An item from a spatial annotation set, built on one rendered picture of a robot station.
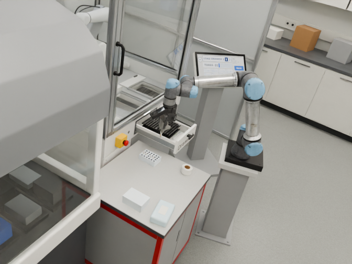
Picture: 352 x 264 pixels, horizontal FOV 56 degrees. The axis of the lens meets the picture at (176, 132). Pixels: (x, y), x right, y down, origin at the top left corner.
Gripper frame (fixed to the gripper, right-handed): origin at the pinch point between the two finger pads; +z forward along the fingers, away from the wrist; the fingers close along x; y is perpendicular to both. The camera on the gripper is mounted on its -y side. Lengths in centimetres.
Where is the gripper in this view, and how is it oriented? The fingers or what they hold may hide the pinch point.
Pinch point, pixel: (160, 130)
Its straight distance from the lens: 210.2
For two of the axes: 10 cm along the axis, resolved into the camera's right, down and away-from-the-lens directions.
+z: -1.8, 8.3, 5.3
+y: 8.8, -1.1, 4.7
